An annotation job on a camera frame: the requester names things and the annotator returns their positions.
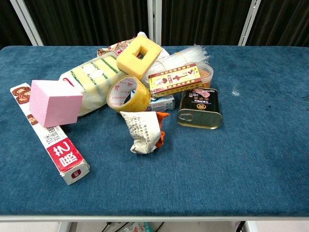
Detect white orange snack bag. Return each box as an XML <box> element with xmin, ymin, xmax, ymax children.
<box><xmin>119</xmin><ymin>110</ymin><xmax>170</xmax><ymax>155</ymax></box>

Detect green striped sponge pack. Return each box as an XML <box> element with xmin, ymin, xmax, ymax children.
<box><xmin>59</xmin><ymin>55</ymin><xmax>126</xmax><ymax>116</ymax></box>

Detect small white blue box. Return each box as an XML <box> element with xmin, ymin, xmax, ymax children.
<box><xmin>145</xmin><ymin>94</ymin><xmax>176</xmax><ymax>112</ymax></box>

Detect yellow packing tape roll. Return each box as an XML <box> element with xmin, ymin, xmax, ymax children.
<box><xmin>106</xmin><ymin>74</ymin><xmax>151</xmax><ymax>114</ymax></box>

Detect yellow red rectangular carton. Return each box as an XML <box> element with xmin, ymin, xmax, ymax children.
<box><xmin>148</xmin><ymin>65</ymin><xmax>203</xmax><ymax>99</ymax></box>

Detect black luncheon meat can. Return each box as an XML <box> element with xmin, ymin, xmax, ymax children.
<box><xmin>177</xmin><ymin>87</ymin><xmax>223</xmax><ymax>130</ymax></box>

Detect yellow square foam with hole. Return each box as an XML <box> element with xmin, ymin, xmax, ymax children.
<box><xmin>116</xmin><ymin>35</ymin><xmax>163</xmax><ymax>80</ymax></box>

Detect bundle of clear plastic straws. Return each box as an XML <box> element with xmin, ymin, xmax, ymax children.
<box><xmin>140</xmin><ymin>44</ymin><xmax>211</xmax><ymax>88</ymax></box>

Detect clear plastic cup orange contents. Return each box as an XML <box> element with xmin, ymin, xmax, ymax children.
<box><xmin>194</xmin><ymin>61</ymin><xmax>215</xmax><ymax>89</ymax></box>

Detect blue cloth table cover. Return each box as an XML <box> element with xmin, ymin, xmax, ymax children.
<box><xmin>0</xmin><ymin>45</ymin><xmax>309</xmax><ymax>217</ymax></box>

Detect long white red foil box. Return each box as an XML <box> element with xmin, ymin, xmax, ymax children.
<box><xmin>10</xmin><ymin>83</ymin><xmax>91</xmax><ymax>186</ymax></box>

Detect pink foam block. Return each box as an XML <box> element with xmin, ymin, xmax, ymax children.
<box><xmin>28</xmin><ymin>80</ymin><xmax>84</xmax><ymax>128</ymax></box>

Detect teal white package under table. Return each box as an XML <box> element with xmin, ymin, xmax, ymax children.
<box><xmin>118</xmin><ymin>221</ymin><xmax>155</xmax><ymax>232</ymax></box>

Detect white metal frame post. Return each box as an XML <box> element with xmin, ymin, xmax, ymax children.
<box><xmin>147</xmin><ymin>0</ymin><xmax>162</xmax><ymax>46</ymax></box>
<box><xmin>9</xmin><ymin>0</ymin><xmax>44</xmax><ymax>46</ymax></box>
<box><xmin>237</xmin><ymin>0</ymin><xmax>262</xmax><ymax>46</ymax></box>

